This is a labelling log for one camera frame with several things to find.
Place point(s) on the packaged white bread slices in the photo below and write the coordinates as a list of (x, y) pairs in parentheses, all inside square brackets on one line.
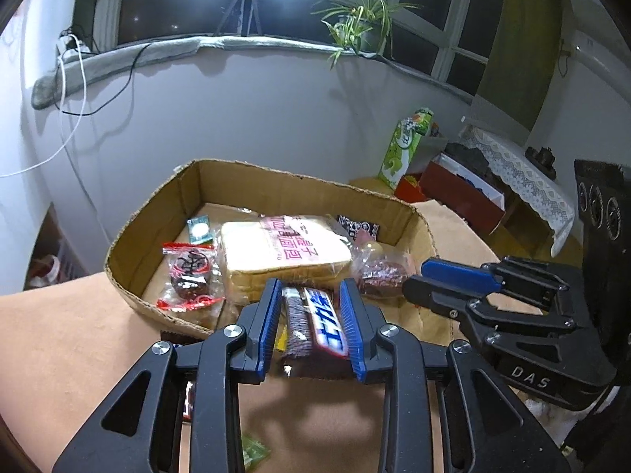
[(276, 251)]

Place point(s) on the black patterned snack packet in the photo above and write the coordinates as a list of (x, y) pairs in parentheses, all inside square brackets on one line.
[(355, 224)]

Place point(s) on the potted spider plant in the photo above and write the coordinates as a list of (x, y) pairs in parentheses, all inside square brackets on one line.
[(362, 24)]

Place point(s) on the cardboard box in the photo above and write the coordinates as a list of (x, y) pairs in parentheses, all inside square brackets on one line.
[(148, 226)]

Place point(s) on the large red box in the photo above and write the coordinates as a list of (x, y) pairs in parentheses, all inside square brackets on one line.
[(453, 192)]

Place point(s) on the clear packet with brown cake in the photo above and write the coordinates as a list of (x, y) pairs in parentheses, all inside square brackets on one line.
[(382, 273)]

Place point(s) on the small red box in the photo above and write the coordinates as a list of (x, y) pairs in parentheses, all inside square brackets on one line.
[(406, 189)]

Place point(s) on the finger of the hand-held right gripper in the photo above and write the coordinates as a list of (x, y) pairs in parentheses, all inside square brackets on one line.
[(429, 295), (443, 270)]

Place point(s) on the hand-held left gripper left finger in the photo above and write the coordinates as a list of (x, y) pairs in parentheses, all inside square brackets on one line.
[(266, 325)]

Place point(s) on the brown chocolate bar blue label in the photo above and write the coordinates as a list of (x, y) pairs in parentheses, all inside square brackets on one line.
[(328, 327)]

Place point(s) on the white power strip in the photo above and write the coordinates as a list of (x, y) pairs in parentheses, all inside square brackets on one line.
[(69, 47)]

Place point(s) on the grey cloth on windowsill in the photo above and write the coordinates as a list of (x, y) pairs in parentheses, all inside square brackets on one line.
[(98, 66)]

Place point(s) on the red snack wrapper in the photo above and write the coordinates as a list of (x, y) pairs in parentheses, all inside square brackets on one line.
[(187, 404)]

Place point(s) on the white lace cloth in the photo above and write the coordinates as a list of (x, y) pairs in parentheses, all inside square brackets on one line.
[(522, 172)]

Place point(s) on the teal mint candy packet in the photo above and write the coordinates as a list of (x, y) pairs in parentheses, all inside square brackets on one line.
[(199, 230)]

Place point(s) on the green printed bag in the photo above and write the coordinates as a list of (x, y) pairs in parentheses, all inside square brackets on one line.
[(397, 157)]

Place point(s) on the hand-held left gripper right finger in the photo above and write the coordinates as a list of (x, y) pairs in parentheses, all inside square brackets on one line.
[(351, 330)]

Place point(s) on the red-edged clear cake packet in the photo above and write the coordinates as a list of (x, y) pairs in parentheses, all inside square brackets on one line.
[(190, 271)]

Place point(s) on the green candy wrapper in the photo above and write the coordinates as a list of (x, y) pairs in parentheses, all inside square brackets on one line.
[(256, 453)]

